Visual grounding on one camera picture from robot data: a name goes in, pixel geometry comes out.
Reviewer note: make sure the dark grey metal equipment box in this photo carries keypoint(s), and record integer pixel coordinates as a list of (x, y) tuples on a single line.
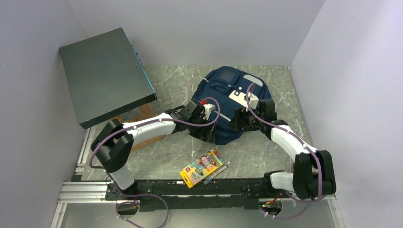
[(105, 77)]

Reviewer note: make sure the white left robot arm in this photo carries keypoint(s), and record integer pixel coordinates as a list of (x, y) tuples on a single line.
[(113, 145)]

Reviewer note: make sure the wooden board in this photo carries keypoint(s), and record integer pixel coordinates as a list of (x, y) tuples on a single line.
[(143, 126)]

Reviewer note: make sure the navy blue student backpack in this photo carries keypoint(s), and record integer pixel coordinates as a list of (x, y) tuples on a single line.
[(228, 86)]

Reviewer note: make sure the blue pen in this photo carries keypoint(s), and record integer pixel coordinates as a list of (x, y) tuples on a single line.
[(209, 179)]

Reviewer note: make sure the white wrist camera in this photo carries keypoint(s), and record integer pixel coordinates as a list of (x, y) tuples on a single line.
[(253, 101), (210, 111)]

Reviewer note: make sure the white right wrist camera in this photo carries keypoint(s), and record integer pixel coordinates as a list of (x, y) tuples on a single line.
[(253, 101)]

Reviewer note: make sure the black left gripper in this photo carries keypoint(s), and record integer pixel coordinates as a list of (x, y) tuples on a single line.
[(205, 135)]

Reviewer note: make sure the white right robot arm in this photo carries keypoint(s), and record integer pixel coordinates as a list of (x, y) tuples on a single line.
[(313, 173)]

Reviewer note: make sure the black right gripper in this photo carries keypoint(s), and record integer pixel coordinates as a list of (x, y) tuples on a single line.
[(240, 114)]

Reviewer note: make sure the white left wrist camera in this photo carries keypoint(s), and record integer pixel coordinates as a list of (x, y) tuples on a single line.
[(210, 111)]

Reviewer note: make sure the yellow crayon box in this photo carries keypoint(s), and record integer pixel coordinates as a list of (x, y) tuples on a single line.
[(201, 168)]

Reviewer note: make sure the aluminium frame rail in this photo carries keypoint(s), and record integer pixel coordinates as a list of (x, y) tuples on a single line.
[(77, 191)]

